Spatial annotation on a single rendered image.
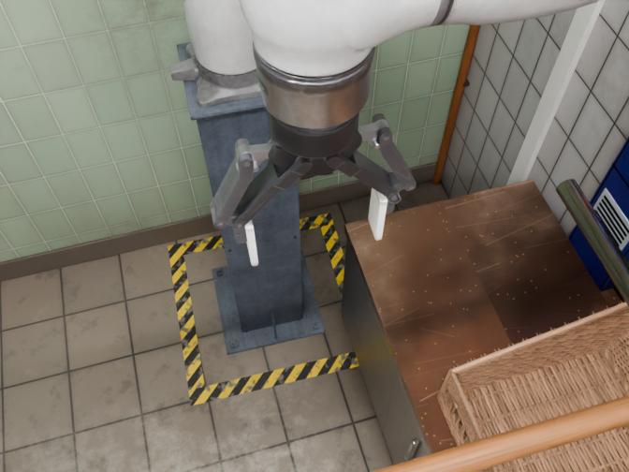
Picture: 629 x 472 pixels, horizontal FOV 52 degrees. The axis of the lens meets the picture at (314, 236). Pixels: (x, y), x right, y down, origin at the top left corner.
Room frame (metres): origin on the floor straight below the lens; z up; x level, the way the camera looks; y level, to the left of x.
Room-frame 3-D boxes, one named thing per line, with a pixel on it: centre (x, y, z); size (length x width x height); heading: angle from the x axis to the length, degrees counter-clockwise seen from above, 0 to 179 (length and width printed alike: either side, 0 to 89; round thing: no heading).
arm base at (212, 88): (1.00, 0.18, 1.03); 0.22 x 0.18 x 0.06; 104
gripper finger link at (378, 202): (0.40, -0.07, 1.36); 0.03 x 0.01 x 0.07; 14
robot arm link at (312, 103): (0.38, 0.00, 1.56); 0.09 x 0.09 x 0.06
